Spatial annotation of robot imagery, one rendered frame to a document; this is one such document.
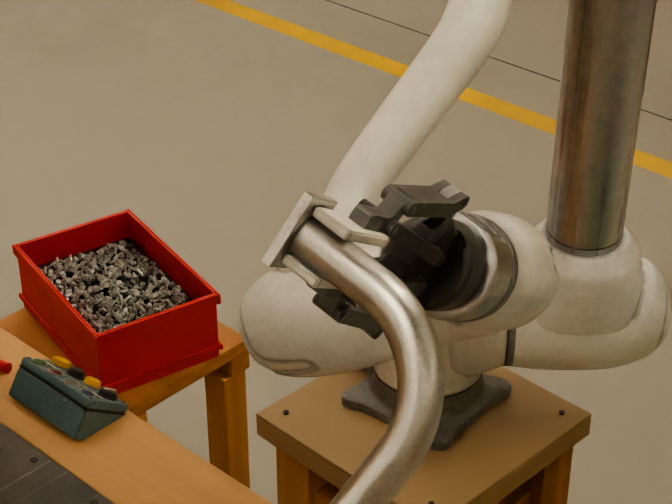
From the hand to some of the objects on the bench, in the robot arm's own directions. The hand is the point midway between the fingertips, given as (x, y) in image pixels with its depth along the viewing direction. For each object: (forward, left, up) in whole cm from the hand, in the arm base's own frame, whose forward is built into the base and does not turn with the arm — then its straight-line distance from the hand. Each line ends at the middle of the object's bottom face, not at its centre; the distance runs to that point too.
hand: (336, 250), depth 98 cm
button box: (-39, -80, -77) cm, 118 cm away
